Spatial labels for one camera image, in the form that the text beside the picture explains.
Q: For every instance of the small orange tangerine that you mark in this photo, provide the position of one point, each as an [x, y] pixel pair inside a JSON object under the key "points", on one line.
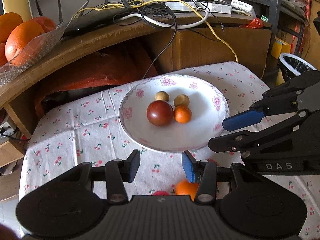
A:
{"points": [[182, 114]]}

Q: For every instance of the dented tan longan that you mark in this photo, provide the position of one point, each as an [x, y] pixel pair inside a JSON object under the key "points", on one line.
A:
{"points": [[181, 100]]}

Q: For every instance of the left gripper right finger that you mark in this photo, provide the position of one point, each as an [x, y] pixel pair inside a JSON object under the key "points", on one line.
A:
{"points": [[204, 173]]}

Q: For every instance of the round tan longan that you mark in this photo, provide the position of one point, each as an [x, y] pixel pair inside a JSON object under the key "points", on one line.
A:
{"points": [[162, 95]]}

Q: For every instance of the bright red tomato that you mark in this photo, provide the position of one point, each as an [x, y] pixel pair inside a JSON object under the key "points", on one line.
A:
{"points": [[160, 193]]}

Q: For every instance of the black trash bin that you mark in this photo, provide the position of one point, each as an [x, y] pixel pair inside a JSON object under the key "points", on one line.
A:
{"points": [[291, 66]]}

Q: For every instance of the large orange in tray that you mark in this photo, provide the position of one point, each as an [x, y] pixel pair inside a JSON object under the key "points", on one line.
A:
{"points": [[20, 37]]}

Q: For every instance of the dark red tomato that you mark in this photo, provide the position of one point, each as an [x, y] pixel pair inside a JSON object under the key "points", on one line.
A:
{"points": [[160, 113]]}

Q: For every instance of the wooden tv cabinet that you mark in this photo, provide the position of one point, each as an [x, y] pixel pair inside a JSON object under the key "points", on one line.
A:
{"points": [[228, 38]]}

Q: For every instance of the red cloth bag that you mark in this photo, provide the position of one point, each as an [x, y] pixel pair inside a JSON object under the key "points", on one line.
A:
{"points": [[107, 68]]}

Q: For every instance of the glass fruit tray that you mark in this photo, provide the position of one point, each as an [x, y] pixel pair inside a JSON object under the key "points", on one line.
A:
{"points": [[35, 50]]}

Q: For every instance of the black wifi router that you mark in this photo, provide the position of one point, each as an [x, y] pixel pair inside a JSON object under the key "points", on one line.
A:
{"points": [[77, 13]]}

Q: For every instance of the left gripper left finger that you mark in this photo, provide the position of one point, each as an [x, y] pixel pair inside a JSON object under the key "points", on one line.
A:
{"points": [[118, 172]]}

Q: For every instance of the white power strip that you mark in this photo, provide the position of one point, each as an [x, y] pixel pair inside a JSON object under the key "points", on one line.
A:
{"points": [[212, 7]]}

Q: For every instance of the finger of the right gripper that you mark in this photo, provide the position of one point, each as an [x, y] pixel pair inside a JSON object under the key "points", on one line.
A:
{"points": [[243, 121], [295, 137]]}

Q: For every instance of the white floral plate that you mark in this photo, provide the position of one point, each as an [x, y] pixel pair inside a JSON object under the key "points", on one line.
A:
{"points": [[208, 105]]}

